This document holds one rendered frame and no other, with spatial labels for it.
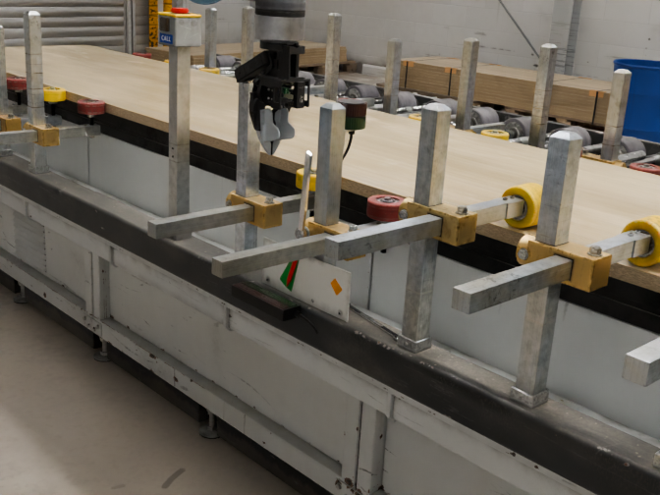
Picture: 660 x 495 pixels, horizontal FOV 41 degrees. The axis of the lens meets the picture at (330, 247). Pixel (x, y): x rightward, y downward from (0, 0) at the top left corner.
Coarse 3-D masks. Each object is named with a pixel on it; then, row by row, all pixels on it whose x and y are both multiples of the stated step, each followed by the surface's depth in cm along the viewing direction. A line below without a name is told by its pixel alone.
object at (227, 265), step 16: (368, 224) 176; (304, 240) 164; (320, 240) 165; (224, 256) 153; (240, 256) 153; (256, 256) 155; (272, 256) 158; (288, 256) 160; (304, 256) 163; (224, 272) 151; (240, 272) 154
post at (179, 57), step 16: (176, 48) 197; (176, 64) 198; (176, 80) 199; (176, 96) 200; (176, 112) 201; (176, 128) 202; (176, 144) 204; (176, 160) 205; (176, 176) 206; (176, 192) 207; (176, 208) 208; (176, 240) 210
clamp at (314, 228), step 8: (312, 216) 176; (312, 224) 172; (320, 224) 171; (336, 224) 172; (344, 224) 172; (312, 232) 172; (320, 232) 171; (328, 232) 169; (336, 232) 167; (344, 232) 167; (360, 256) 169
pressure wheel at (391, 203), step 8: (368, 200) 176; (376, 200) 176; (384, 200) 177; (392, 200) 177; (400, 200) 177; (368, 208) 176; (376, 208) 174; (384, 208) 174; (392, 208) 174; (368, 216) 176; (376, 216) 175; (384, 216) 174; (392, 216) 174
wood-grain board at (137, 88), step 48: (48, 48) 387; (96, 48) 397; (96, 96) 276; (144, 96) 281; (192, 96) 287; (288, 144) 225; (384, 144) 232; (480, 144) 239; (384, 192) 187; (480, 192) 189; (576, 192) 194; (624, 192) 197; (576, 240) 160
